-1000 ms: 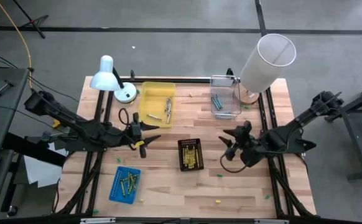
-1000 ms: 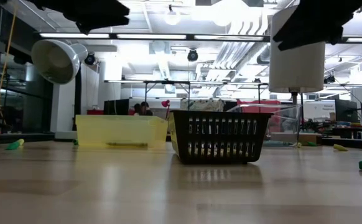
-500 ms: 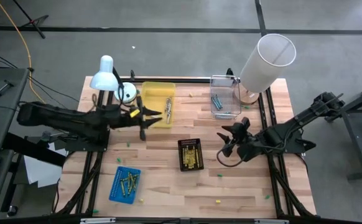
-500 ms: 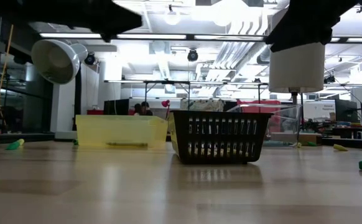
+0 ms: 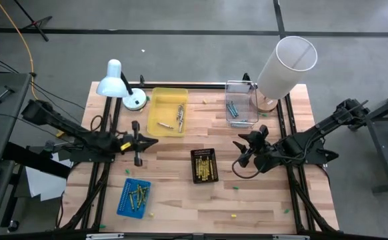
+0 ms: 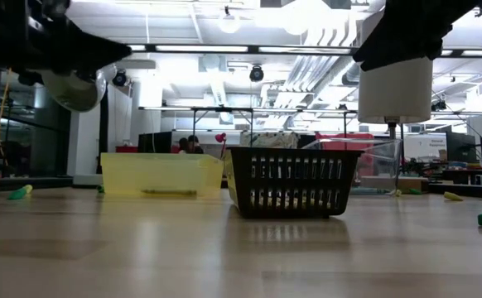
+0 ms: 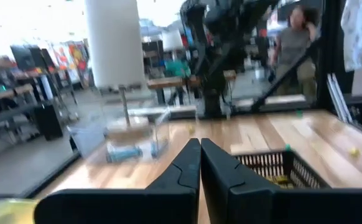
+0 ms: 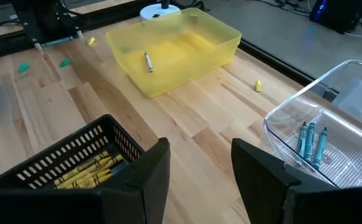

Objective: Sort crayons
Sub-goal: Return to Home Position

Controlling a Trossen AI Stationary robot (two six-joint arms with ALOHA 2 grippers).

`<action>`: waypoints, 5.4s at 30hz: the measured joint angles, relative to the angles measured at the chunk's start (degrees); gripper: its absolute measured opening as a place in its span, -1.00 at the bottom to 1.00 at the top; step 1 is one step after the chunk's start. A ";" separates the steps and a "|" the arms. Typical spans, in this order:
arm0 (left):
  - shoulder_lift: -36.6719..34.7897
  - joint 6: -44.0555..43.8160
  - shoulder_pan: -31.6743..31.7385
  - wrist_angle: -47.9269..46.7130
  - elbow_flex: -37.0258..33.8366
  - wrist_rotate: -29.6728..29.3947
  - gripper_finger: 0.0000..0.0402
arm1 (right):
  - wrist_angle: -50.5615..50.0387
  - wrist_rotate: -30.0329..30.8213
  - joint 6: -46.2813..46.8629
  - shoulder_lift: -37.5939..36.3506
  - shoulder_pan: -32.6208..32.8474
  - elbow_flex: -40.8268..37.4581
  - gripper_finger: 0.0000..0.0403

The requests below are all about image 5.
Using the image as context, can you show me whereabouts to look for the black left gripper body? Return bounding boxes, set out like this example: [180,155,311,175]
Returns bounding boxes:
[120,120,145,167]

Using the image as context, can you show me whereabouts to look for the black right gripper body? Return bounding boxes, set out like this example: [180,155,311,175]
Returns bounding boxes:
[239,124,275,168]

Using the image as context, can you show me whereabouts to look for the yellow plastic bin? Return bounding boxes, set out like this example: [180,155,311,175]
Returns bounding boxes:
[146,87,189,137]

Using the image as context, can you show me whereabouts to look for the black plastic basket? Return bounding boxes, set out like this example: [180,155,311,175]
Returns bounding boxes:
[190,148,220,185]

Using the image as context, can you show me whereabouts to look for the blue plastic basket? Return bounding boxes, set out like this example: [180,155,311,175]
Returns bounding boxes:
[116,178,152,220]

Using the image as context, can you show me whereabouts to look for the clear plastic bin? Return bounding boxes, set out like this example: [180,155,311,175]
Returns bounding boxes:
[224,80,260,129]

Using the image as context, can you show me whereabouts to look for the white gooseneck desk lamp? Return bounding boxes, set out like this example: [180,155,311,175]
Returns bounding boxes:
[96,59,147,112]

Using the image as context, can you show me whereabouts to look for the white paper sheets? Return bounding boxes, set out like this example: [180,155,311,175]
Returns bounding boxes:
[25,152,73,203]

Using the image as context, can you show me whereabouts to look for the black metal cart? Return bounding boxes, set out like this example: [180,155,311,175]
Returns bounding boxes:
[347,85,388,194]

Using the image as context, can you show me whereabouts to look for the grey side desk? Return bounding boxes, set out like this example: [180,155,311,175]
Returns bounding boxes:
[0,71,32,164]

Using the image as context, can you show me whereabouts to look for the black tripod stand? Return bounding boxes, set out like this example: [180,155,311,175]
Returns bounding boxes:
[13,0,53,43]

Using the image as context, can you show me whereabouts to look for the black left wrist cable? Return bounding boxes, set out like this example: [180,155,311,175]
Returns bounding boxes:
[90,114,105,133]

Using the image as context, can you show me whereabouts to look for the black aluminium table frame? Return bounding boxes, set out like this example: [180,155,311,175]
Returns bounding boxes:
[56,72,341,240]

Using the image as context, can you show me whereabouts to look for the silver metal bracket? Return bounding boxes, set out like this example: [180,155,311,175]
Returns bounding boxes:
[272,234,311,240]
[85,233,125,240]

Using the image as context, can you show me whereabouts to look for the yellow power cable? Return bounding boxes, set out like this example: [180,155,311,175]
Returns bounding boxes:
[0,0,65,138]

